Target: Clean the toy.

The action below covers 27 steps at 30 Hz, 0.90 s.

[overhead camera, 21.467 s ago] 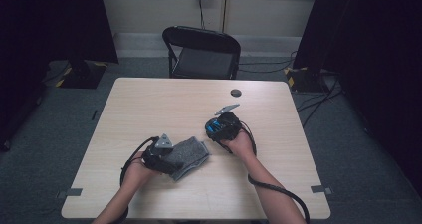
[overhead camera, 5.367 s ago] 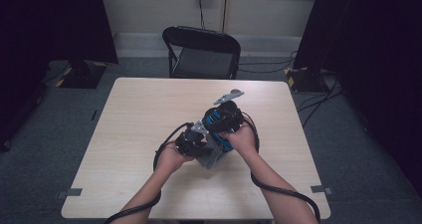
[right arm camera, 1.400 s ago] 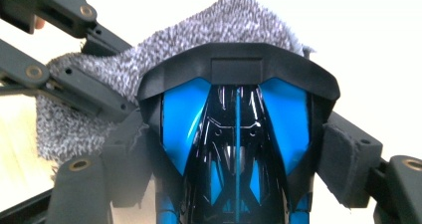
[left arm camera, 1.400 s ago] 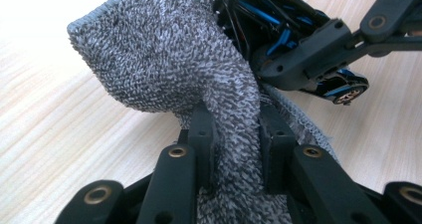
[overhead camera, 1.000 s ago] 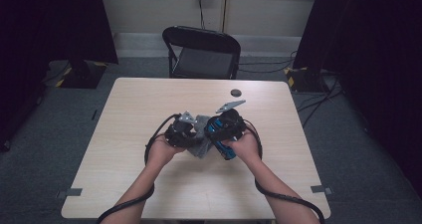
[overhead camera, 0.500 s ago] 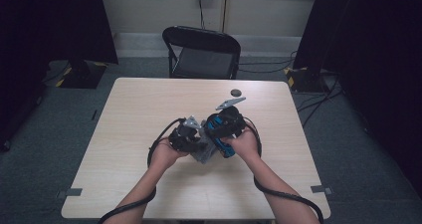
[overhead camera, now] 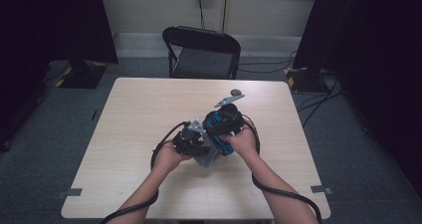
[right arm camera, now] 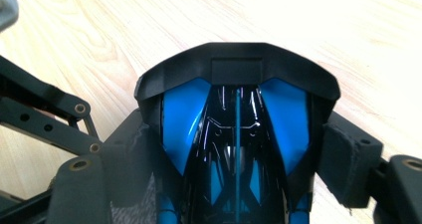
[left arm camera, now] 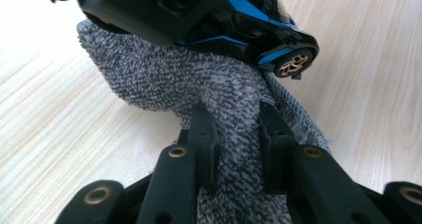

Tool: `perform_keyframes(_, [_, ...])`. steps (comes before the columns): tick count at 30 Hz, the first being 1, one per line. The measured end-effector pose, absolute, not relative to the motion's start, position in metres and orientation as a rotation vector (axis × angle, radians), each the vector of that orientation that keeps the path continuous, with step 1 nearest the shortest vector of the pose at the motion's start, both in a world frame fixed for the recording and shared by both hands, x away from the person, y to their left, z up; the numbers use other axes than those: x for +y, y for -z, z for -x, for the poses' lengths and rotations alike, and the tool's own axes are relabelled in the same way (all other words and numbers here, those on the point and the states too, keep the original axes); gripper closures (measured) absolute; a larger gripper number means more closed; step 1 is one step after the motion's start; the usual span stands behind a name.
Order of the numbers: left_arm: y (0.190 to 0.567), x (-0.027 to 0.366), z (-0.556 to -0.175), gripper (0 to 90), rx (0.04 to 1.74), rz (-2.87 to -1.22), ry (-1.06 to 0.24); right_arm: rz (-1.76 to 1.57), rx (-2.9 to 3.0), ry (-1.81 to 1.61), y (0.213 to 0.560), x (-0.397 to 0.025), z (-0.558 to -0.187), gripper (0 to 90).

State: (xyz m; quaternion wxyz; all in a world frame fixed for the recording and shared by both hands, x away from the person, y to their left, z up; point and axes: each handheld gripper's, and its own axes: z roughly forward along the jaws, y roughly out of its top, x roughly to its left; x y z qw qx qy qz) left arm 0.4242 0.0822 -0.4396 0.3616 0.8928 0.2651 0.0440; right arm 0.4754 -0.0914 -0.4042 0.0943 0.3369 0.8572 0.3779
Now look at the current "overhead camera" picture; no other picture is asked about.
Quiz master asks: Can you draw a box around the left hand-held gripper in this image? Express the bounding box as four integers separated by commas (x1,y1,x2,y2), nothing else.
171,117,209,157

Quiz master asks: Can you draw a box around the person's left hand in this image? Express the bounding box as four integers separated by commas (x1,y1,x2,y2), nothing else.
151,140,194,176

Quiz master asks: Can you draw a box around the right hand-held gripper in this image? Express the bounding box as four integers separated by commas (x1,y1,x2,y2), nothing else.
205,91,247,142

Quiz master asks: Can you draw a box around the person's right hand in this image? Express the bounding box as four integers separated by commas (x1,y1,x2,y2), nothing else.
218,120,261,161

